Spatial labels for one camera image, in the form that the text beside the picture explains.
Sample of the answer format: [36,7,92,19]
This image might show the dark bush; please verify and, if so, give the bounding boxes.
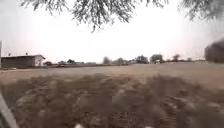
[204,39,224,65]

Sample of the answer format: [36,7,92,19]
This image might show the low building with flat roof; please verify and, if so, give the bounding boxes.
[0,54,46,70]

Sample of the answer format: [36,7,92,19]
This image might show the overhanging tree branches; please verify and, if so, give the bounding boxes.
[19,0,224,33]

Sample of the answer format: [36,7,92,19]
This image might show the row of distant trees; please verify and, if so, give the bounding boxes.
[43,53,194,66]

